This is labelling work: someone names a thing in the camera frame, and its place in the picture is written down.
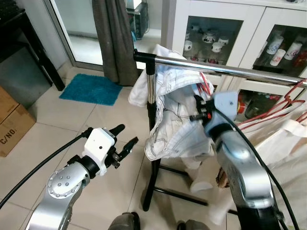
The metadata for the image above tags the teal floor mat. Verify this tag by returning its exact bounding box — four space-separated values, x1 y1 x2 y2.
59 73 123 106

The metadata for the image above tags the silver and black clothes rack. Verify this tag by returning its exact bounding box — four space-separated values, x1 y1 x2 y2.
133 49 307 214

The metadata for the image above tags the plain white T-shirt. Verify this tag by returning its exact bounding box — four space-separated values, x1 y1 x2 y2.
189 103 307 230

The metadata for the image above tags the patterned white teapot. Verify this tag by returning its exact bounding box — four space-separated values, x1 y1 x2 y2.
204 30 219 44

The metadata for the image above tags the grey curtain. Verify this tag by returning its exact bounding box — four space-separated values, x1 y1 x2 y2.
91 0 142 87

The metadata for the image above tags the white glass-door cabinet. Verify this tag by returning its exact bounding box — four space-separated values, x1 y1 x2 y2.
161 0 307 120

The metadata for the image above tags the tall white printed cup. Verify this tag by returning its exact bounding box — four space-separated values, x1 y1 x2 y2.
286 42 303 60
266 37 283 55

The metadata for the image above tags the cardboard box with black print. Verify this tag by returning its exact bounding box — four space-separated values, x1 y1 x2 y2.
0 105 36 158

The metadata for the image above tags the grey robot right foot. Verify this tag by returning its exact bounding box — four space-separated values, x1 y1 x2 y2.
177 219 212 230

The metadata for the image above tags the black side table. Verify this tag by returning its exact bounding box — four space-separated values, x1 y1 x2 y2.
0 0 66 108

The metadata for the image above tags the white T-shirt with brown print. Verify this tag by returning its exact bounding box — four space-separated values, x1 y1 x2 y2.
261 120 307 230

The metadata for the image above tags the black mesh box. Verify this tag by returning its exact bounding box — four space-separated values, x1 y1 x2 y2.
126 0 149 40

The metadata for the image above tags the glass sliding door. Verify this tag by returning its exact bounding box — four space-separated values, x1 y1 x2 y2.
48 0 164 72

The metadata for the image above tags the plain brown cardboard box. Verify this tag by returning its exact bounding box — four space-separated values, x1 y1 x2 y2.
0 86 17 123

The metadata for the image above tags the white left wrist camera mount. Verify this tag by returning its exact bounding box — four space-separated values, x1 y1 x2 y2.
82 128 117 166

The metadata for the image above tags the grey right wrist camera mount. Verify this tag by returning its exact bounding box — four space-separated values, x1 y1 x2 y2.
211 91 239 127

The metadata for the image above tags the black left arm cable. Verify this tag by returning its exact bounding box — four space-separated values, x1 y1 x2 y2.
0 129 94 209

